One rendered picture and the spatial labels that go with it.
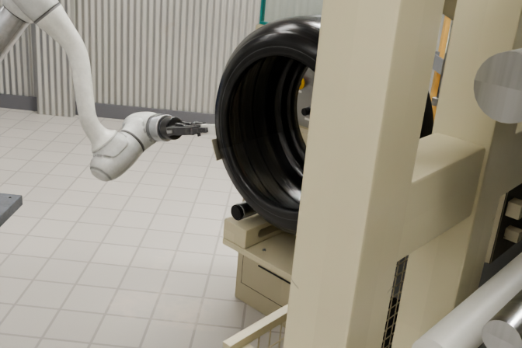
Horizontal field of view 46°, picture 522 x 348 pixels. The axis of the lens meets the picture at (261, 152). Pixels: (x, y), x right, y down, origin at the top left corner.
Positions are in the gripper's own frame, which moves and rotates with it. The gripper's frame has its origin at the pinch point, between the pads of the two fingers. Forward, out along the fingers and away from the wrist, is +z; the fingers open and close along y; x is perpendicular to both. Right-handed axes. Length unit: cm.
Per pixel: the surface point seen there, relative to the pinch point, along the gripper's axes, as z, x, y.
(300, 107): -18, 3, 64
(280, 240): 22.8, 31.9, 1.1
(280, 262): 30.8, 34.0, -8.2
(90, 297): -106, 81, 9
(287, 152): 17.5, 9.3, 14.2
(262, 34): 35.2, -26.0, -10.3
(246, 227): 20.6, 25.1, -9.3
